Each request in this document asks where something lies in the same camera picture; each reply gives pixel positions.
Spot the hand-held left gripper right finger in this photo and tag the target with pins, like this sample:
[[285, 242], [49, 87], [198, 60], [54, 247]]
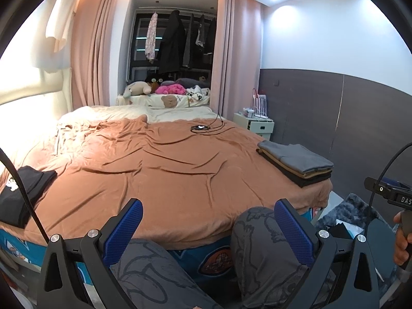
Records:
[[294, 231]]

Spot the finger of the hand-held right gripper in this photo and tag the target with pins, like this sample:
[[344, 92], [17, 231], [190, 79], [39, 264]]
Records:
[[378, 187]]

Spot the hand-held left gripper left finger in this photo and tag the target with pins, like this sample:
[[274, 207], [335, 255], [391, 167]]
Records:
[[124, 231]]

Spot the grey t-shirt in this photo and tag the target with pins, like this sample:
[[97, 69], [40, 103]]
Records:
[[296, 156]]

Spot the stack of folded clothes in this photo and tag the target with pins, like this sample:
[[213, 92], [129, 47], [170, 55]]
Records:
[[309, 182]]

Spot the person's right hand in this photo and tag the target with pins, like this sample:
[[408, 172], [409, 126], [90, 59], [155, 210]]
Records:
[[400, 247]]

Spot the grey fluffy rug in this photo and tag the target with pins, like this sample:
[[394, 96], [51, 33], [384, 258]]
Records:
[[350, 206]]

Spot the person's right leg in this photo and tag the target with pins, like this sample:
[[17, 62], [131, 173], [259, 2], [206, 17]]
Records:
[[264, 247]]

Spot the person's leg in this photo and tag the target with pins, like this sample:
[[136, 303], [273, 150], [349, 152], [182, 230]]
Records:
[[154, 276], [264, 247]]

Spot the person's left leg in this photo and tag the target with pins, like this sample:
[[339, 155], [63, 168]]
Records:
[[154, 276]]

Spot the blue patterned bed sheet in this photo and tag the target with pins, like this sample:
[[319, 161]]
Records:
[[186, 256]]

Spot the orange-brown blanket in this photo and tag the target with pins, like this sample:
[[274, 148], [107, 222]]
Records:
[[161, 173]]

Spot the black folded garment white print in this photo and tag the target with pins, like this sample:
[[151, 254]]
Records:
[[29, 193]]

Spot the white nightstand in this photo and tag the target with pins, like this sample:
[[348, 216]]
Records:
[[260, 127]]

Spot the white power strip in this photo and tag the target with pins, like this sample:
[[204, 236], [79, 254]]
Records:
[[262, 117]]

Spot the pink striped rack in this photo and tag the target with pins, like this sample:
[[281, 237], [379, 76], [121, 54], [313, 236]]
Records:
[[260, 104]]

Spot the beige plush toy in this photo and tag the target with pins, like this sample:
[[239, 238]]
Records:
[[138, 88]]

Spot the pink plush toy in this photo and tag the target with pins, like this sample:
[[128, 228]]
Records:
[[170, 89]]

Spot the brown plush toy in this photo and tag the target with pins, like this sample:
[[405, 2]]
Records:
[[156, 85]]

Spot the black and white plush cloth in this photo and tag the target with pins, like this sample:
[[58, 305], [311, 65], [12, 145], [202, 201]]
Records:
[[198, 91]]

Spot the dark grey pillow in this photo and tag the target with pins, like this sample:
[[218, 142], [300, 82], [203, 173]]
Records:
[[188, 81]]

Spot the white padded headboard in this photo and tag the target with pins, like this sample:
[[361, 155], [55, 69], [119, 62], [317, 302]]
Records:
[[32, 87]]

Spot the pink curtain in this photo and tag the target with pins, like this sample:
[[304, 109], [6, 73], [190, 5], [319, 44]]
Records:
[[96, 54], [238, 54]]

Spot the black hanging coat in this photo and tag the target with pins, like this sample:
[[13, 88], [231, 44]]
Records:
[[172, 45]]

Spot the floral hanging garment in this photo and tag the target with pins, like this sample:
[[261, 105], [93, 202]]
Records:
[[151, 35]]

